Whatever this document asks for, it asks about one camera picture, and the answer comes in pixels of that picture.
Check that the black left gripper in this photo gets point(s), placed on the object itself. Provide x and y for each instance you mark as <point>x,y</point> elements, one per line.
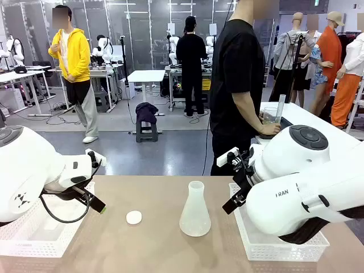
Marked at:
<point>65,194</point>

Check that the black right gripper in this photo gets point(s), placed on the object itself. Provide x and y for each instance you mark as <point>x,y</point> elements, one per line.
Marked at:
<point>244,179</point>

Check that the translucent plastic conical flask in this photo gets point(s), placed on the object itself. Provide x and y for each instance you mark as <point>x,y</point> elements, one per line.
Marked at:
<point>195,219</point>

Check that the white round flask cap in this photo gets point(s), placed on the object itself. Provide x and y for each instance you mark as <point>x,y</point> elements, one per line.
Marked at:
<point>134,217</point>

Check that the white perforated plastic basket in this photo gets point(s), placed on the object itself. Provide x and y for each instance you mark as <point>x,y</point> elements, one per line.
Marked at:
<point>42,241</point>
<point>273,250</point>

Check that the clear plastic measuring jug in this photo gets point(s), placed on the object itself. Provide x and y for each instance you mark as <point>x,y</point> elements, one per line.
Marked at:
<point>270,115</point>

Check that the clear graduated cylinder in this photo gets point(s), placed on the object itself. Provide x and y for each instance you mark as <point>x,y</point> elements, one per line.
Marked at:
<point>280,108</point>

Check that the person's right forearm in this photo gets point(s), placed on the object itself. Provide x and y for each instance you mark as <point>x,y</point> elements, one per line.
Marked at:
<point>250,116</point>

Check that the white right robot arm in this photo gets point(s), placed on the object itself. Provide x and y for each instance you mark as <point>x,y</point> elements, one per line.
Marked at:
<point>284,159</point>

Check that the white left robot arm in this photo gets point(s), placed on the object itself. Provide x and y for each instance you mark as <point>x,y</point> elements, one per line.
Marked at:
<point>28,165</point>

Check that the person's right hand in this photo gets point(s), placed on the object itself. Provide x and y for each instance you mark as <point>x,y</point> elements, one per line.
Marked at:
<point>271,130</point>

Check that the grey step stool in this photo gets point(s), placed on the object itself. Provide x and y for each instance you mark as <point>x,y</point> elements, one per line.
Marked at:
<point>146,132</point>

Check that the black tray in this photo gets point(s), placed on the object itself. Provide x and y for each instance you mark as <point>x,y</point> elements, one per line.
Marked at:
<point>284,123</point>

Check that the black step stool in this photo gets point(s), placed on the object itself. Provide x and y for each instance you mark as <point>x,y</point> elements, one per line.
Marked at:
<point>102,102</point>

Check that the dark cloth bundle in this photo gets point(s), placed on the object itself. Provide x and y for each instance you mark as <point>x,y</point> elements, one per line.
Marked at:
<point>146,111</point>

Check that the white workbench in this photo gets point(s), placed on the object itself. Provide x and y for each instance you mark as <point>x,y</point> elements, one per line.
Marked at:
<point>108,69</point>

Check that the person in black t-shirt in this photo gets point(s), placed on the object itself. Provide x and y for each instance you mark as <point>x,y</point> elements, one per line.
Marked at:
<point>236,71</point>

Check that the white standing desk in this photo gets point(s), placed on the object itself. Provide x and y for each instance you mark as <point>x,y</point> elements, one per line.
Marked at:
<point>146,75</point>

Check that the black tripod pole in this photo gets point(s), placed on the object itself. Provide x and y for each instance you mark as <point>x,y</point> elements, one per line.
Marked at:
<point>124,62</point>

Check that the white office desk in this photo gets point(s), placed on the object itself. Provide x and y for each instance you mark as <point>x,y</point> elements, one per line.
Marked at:
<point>22,74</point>

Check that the white humanoid robot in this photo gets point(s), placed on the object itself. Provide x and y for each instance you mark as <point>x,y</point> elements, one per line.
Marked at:
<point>105,51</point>

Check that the person in yellow hoodie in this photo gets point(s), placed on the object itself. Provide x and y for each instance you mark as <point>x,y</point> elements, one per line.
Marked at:
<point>74,51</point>

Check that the person in black clothes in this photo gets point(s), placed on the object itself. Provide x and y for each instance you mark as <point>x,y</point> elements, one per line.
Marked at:
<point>191,57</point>

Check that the mannequin in floral garment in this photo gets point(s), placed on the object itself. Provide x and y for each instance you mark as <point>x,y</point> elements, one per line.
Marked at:
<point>312,68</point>

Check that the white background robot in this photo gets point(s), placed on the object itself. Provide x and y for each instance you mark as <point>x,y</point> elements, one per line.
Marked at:
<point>15,49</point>
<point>173,54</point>

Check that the mannequin in grey shirt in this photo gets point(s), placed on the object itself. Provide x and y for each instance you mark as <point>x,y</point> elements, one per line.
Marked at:
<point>285,48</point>

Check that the mannequin in orange trousers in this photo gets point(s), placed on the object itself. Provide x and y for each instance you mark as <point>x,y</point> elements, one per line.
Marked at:
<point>349,85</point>

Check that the mannequin in orange dress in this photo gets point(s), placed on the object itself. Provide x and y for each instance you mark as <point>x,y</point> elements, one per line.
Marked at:
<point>331,57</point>

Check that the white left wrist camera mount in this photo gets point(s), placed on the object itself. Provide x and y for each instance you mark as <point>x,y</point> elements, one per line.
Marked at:
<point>98,159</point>

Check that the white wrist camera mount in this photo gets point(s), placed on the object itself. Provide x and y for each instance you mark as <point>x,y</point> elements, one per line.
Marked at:
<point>98,159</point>
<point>223,159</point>

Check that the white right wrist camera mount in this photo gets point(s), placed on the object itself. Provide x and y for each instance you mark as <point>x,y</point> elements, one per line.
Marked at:
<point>223,159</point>

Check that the black camera tripod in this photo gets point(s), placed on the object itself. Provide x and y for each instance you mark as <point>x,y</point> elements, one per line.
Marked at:
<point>295,57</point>

